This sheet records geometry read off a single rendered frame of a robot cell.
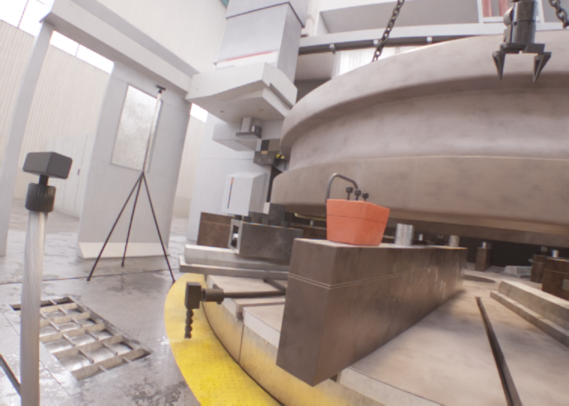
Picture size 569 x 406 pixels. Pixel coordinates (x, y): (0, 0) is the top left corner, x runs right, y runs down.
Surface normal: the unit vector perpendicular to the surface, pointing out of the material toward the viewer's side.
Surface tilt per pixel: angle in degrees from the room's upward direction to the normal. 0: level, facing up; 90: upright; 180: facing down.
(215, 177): 90
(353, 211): 97
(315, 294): 90
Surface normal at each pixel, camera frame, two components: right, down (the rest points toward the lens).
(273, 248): 0.40, 0.00
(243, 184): -0.42, -0.11
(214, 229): 0.02, -0.05
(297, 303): -0.68, -0.14
